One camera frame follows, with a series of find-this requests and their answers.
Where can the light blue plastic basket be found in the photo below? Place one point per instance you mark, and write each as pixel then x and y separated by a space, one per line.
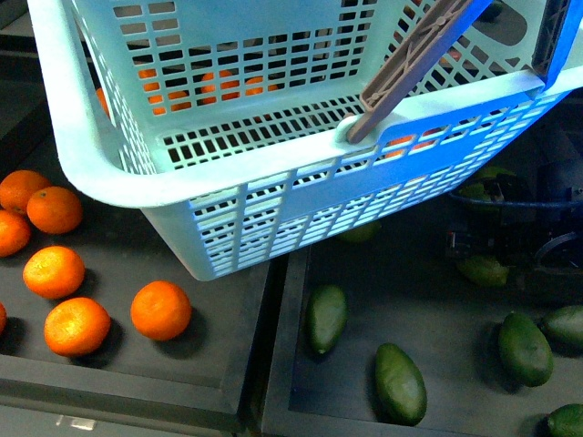
pixel 244 130

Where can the orange tangerine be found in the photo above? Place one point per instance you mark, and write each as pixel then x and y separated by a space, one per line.
pixel 76 327
pixel 55 210
pixel 15 233
pixel 54 272
pixel 18 187
pixel 160 311

